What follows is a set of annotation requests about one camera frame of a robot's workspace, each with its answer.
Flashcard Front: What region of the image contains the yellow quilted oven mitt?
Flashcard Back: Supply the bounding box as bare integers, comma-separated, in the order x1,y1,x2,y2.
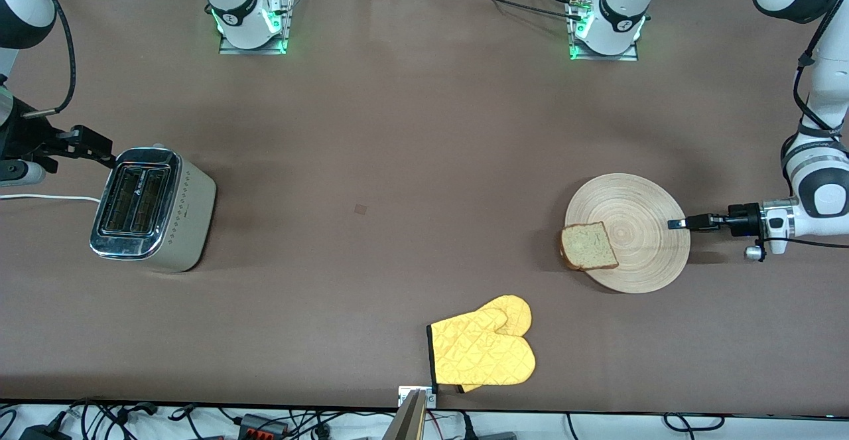
426,295,537,394

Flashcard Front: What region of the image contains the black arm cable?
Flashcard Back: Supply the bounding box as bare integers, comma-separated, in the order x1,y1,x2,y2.
20,0,78,119
761,0,849,250

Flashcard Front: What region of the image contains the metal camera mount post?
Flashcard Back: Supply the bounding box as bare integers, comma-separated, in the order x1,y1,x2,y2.
381,389,428,440

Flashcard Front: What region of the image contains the black power adapter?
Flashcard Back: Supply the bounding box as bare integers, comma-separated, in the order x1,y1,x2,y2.
19,425,72,440

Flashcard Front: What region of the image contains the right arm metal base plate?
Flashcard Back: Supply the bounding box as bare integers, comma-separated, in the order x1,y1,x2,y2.
219,0,293,56

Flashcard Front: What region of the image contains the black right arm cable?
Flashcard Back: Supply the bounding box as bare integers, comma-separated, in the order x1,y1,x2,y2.
20,0,78,119

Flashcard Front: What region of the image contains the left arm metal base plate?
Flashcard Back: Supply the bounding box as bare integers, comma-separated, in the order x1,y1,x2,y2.
568,0,641,62

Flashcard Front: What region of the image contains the chrome and beige toaster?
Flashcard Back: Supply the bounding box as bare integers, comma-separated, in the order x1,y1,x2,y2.
90,145,218,273

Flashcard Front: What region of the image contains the slice of brown bread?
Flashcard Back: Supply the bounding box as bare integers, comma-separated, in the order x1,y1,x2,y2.
560,222,620,272

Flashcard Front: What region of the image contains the round wooden plate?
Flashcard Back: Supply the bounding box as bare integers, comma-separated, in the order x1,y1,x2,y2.
565,173,692,295

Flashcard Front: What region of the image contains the small white metal bracket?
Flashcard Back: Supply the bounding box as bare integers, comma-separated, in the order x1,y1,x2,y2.
398,386,437,409

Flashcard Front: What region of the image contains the black cable on table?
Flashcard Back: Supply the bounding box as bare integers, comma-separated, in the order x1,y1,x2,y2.
424,0,584,21

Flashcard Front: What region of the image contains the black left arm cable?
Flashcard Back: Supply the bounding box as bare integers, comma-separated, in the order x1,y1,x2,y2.
761,0,849,250

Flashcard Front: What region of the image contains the red and black connector box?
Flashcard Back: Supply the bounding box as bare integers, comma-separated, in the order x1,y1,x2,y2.
235,413,291,438

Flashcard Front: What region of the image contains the white toaster power cord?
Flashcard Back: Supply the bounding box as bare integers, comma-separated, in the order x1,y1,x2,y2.
0,193,102,204

